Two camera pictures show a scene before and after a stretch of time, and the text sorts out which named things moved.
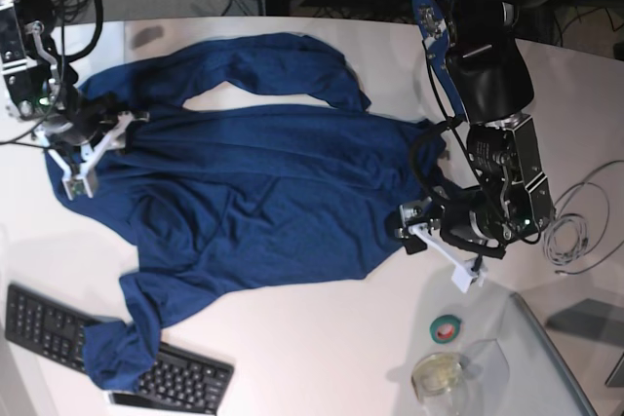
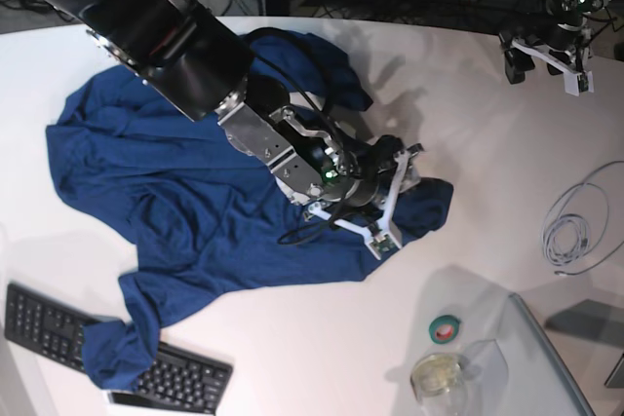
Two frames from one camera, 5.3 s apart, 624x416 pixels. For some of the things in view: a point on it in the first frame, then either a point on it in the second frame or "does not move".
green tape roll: [446, 329] does not move
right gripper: [470, 222] to [565, 35]
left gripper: [91, 119] to [369, 181]
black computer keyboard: [179, 380] does not move
